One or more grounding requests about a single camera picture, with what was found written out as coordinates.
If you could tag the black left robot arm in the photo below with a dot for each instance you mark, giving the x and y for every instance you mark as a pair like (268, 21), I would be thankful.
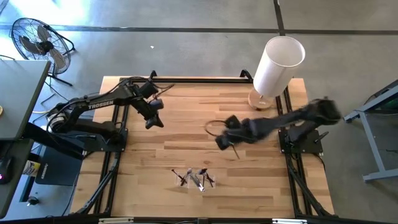
(102, 104)

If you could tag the grey desk top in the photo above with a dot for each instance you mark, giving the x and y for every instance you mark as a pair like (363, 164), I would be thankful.
(18, 96)

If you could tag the grey metal side table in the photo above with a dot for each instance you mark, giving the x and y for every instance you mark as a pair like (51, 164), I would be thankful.
(370, 137)

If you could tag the black floor fan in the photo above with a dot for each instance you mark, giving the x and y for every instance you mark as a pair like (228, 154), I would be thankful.
(40, 46)

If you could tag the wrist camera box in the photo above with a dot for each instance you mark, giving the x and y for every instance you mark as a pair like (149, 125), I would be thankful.
(157, 104)
(232, 121)

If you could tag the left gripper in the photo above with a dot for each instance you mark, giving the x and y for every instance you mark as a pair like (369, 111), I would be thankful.
(154, 122)

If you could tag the white shade wooden base lamp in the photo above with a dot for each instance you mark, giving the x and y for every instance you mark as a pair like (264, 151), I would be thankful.
(276, 68)

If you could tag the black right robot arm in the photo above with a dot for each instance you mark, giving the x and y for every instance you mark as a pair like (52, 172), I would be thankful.
(280, 123)

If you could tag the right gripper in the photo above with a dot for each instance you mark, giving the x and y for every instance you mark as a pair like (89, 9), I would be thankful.
(226, 140)

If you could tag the black computer mouse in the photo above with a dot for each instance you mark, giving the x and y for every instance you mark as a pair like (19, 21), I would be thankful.
(5, 169)

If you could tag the black computer case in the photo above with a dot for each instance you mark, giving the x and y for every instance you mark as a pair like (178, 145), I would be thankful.
(56, 169)

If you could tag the yellow white label box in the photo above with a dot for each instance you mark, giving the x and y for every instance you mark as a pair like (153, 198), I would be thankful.
(31, 168)

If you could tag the black round caster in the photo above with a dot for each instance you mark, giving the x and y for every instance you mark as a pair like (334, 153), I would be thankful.
(32, 200)

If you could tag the clear plastic container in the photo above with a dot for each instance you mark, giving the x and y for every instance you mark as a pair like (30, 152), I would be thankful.
(211, 186)

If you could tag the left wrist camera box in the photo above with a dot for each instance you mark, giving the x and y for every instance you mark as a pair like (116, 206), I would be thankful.
(157, 104)

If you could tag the dark desk with mouse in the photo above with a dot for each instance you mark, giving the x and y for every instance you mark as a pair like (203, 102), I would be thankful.
(20, 161)

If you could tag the black aluminium table frame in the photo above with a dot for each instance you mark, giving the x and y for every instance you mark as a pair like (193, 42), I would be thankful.
(202, 80)

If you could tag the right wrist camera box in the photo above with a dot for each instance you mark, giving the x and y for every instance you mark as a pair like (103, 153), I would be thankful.
(232, 121)

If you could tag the silver edge bracket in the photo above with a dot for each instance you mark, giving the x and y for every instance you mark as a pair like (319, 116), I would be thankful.
(115, 220)
(289, 221)

